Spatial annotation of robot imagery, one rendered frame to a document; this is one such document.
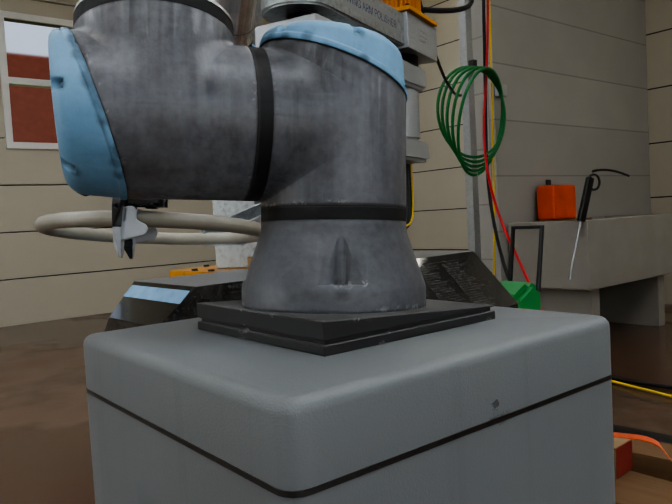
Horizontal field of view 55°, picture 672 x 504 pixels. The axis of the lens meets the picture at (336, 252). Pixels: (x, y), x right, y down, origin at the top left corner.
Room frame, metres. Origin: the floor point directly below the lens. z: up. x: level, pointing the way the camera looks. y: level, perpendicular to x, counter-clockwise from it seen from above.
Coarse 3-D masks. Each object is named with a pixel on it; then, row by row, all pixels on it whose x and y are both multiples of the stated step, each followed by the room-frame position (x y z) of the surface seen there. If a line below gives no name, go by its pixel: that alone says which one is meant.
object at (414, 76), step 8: (408, 64) 2.44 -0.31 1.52; (408, 72) 2.44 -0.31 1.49; (416, 72) 2.51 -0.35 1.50; (424, 72) 2.58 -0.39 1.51; (408, 80) 2.44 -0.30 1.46; (416, 80) 2.51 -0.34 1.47; (424, 80) 2.58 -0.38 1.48; (416, 88) 2.54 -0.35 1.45; (408, 144) 2.41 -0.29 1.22; (416, 144) 2.48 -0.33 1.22; (424, 144) 2.55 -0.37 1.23; (408, 152) 2.41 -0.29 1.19; (416, 152) 2.48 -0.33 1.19; (424, 152) 2.55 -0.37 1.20; (408, 160) 2.46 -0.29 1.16; (416, 160) 2.51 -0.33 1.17; (424, 160) 2.58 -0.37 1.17
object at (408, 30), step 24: (264, 0) 1.91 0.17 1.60; (288, 0) 1.86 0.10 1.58; (312, 0) 1.87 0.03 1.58; (336, 0) 1.96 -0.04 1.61; (360, 0) 2.09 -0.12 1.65; (360, 24) 2.10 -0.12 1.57; (384, 24) 2.25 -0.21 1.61; (408, 24) 2.39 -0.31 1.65; (408, 48) 2.41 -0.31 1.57; (432, 48) 2.60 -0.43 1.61
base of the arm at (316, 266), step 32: (288, 224) 0.61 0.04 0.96; (320, 224) 0.60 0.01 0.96; (352, 224) 0.60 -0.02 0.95; (384, 224) 0.61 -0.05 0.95; (256, 256) 0.64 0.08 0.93; (288, 256) 0.60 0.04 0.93; (320, 256) 0.59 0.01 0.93; (352, 256) 0.59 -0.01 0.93; (384, 256) 0.60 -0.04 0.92; (256, 288) 0.61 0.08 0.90; (288, 288) 0.59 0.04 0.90; (320, 288) 0.58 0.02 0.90; (352, 288) 0.58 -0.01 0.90; (384, 288) 0.59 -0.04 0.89; (416, 288) 0.62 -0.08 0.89
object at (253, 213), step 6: (258, 204) 1.84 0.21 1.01; (246, 210) 1.78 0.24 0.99; (252, 210) 1.81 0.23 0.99; (258, 210) 1.83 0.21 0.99; (228, 216) 1.73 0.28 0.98; (234, 216) 1.74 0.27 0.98; (240, 216) 1.76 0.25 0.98; (246, 216) 1.78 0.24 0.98; (252, 216) 1.81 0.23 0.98; (258, 216) 1.65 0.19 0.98; (258, 222) 1.64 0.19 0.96
